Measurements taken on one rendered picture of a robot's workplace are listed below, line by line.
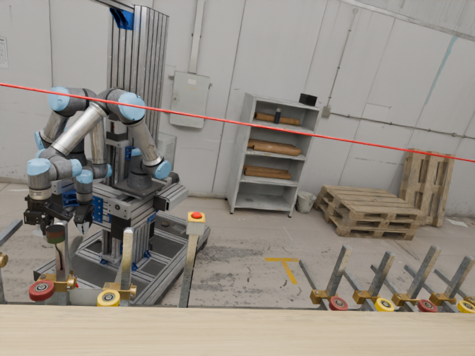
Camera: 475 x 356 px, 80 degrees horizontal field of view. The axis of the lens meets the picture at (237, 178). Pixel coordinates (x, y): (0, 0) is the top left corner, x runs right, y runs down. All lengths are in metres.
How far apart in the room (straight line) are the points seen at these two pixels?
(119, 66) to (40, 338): 1.43
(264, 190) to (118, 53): 2.97
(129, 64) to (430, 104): 4.47
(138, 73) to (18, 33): 2.28
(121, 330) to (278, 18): 3.56
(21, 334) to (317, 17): 3.96
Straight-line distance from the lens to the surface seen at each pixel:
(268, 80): 3.91
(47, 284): 1.39
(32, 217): 1.43
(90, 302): 1.55
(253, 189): 4.26
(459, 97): 5.72
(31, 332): 1.25
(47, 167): 1.32
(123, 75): 1.96
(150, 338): 1.17
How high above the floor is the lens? 1.81
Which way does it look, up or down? 21 degrees down
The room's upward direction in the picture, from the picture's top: 12 degrees clockwise
